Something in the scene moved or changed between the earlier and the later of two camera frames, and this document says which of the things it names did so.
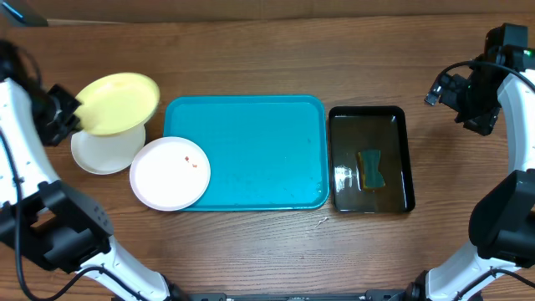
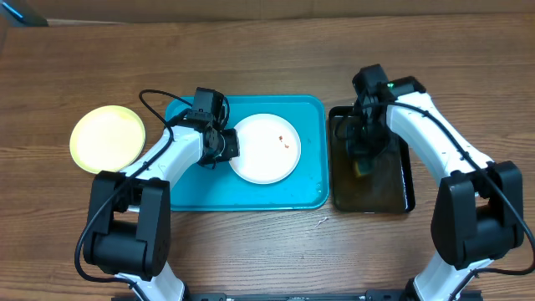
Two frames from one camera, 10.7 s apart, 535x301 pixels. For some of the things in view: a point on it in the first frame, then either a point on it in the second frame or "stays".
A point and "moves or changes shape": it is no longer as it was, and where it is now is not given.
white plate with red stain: [170, 174] moves or changes shape
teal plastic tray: [265, 152] stays
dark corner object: [25, 12] stays
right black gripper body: [453, 93] → [365, 140]
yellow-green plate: [116, 103] → [107, 138]
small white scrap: [321, 221] stays
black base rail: [370, 295] stays
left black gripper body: [61, 109] → [229, 147]
